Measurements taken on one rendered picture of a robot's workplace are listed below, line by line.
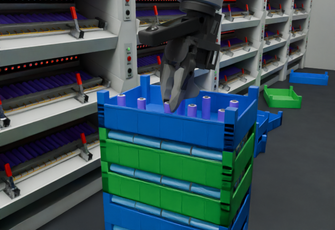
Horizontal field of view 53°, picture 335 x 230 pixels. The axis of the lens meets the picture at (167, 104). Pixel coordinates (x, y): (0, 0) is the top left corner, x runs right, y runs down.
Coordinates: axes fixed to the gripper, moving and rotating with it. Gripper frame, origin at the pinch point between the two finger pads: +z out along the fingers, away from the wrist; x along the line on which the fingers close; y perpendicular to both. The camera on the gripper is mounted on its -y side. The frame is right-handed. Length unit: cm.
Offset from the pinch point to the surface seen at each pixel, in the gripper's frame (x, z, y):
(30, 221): 41, 47, -10
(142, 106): 4.8, 1.8, -2.7
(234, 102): -7.0, -3.2, 11.0
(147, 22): 67, -21, 31
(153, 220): 0.4, 26.0, 3.5
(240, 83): 97, -3, 124
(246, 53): 96, -22, 123
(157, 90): 18.1, -0.4, 9.1
